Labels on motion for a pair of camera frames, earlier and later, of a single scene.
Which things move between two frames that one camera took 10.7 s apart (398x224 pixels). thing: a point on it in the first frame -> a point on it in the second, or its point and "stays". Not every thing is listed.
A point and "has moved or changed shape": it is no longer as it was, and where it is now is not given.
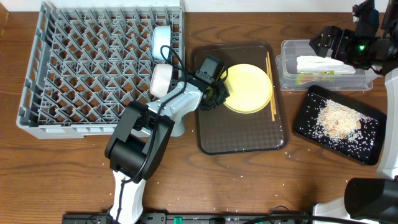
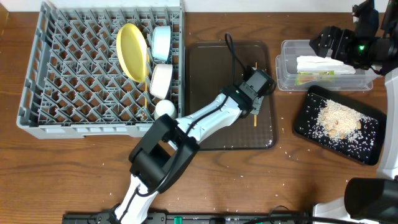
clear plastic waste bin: (362, 80) stays
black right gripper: (344, 36) stays
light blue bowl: (161, 36) stays
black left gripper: (218, 96) -> (258, 106)
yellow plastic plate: (250, 87) has moved or changed shape
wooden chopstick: (272, 96) -> (147, 66)
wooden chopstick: (273, 98) -> (255, 116)
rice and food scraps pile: (338, 122) stays
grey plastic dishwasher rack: (86, 62) stays
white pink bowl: (161, 80) stays
